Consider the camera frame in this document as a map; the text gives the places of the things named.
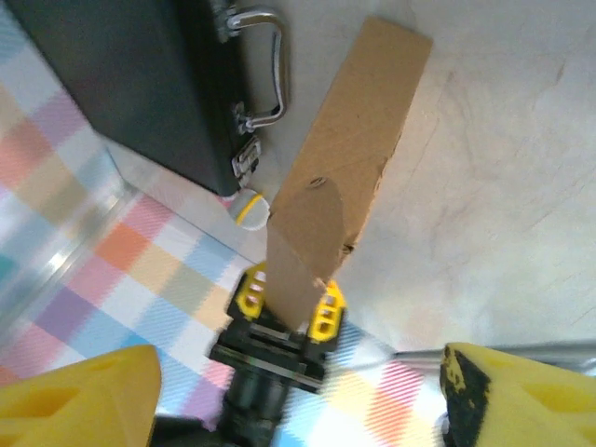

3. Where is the black hard case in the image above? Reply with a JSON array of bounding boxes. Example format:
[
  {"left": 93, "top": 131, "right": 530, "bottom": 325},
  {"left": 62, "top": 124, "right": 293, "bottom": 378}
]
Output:
[{"left": 2, "top": 0, "right": 291, "bottom": 199}]

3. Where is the left aluminium side rail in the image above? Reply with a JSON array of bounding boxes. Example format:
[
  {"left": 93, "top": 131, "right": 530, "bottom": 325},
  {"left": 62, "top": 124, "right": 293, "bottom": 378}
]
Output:
[{"left": 393, "top": 341, "right": 596, "bottom": 373}]

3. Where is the small grey yellow-striped cylinder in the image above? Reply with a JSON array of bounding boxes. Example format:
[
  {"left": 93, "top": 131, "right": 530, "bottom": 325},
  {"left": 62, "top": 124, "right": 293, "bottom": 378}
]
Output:
[{"left": 232, "top": 188, "right": 272, "bottom": 233}]

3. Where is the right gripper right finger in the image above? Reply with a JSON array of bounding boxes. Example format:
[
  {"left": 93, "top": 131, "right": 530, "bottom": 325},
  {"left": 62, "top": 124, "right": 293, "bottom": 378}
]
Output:
[{"left": 440, "top": 342, "right": 596, "bottom": 447}]

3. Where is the brown cardboard box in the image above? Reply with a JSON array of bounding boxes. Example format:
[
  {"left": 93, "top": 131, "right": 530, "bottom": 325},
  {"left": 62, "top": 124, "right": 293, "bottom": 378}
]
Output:
[{"left": 264, "top": 16, "right": 434, "bottom": 330}]

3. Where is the left aluminium corner post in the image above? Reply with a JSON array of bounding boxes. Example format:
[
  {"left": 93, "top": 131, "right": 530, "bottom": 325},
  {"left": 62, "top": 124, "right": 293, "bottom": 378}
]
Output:
[{"left": 0, "top": 183, "right": 139, "bottom": 327}]

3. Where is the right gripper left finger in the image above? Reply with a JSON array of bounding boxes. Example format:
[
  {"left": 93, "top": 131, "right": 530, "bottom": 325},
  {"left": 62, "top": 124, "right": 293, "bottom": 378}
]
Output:
[{"left": 0, "top": 344, "right": 163, "bottom": 447}]

